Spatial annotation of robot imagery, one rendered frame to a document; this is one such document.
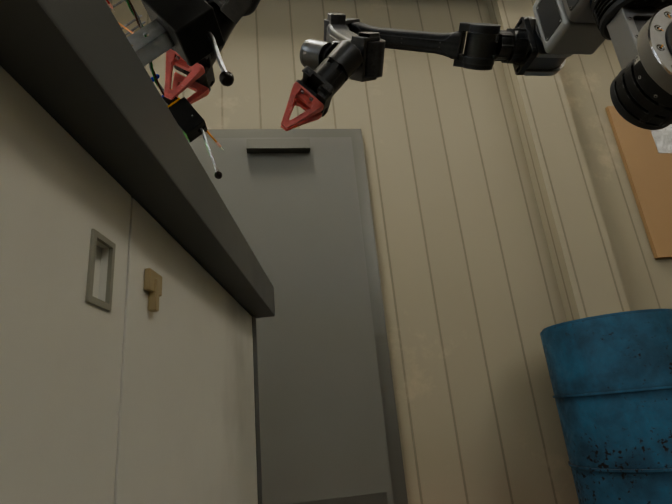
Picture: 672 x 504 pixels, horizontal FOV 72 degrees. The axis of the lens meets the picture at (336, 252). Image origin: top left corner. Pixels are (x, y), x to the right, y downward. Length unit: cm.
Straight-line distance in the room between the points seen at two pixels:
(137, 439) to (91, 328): 11
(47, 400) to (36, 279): 7
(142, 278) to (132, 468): 15
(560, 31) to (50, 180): 114
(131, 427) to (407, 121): 273
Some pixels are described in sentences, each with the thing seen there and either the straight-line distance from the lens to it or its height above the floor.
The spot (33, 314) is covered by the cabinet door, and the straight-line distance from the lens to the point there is 31.
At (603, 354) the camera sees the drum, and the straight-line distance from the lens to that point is 217.
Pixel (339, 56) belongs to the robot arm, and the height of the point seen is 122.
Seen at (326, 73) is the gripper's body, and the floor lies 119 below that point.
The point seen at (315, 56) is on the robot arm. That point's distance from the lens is 98.
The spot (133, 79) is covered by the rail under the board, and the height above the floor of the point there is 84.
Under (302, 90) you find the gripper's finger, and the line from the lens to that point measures 89.
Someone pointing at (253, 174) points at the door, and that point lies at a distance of 263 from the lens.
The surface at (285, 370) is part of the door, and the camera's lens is 231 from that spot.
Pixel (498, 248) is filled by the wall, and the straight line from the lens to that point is 280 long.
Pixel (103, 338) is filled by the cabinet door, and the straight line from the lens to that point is 38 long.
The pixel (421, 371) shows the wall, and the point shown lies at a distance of 247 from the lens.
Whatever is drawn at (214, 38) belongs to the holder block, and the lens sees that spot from 51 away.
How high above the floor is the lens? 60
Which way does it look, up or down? 19 degrees up
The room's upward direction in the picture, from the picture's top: 5 degrees counter-clockwise
